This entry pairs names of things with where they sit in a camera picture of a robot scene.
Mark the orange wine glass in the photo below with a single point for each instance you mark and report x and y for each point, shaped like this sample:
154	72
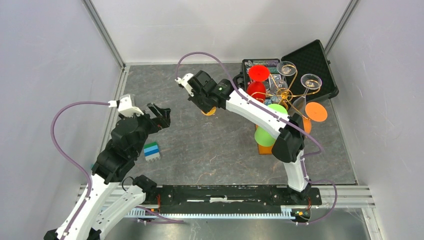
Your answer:
312	112

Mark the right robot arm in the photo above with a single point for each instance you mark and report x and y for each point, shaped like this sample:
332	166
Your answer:
287	131

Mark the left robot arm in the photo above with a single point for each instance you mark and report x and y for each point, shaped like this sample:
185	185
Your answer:
86	221

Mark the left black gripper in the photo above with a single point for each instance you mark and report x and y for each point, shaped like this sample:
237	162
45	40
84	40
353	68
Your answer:
162	120

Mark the white cable duct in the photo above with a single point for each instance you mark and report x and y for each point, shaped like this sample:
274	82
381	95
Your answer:
283	214

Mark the clear wine glass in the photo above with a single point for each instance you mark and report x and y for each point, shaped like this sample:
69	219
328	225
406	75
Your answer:
287	68
312	84

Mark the orange wooden rack base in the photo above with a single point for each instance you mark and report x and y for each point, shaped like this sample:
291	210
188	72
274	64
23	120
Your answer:
264	141

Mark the yellow wine glass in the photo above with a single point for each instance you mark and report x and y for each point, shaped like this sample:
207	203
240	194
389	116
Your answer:
210	112

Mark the gold wire glass rack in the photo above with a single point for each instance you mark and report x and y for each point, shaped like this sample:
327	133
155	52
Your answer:
287	97

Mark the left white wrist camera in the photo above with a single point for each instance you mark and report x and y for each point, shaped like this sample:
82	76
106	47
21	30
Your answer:
127	106

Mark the black poker chip case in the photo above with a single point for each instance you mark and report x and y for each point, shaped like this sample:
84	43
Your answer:
309	59

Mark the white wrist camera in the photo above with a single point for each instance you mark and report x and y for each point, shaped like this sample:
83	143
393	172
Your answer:
184	83
127	106

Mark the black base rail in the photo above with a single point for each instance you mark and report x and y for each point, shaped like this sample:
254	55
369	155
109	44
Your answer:
230	199

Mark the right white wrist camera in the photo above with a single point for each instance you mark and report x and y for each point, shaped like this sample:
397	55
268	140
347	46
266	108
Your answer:
184	83

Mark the red wine glass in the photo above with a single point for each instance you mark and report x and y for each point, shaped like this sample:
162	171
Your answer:
258	74

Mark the green blue toy block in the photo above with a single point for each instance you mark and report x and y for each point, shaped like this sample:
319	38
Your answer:
151	151

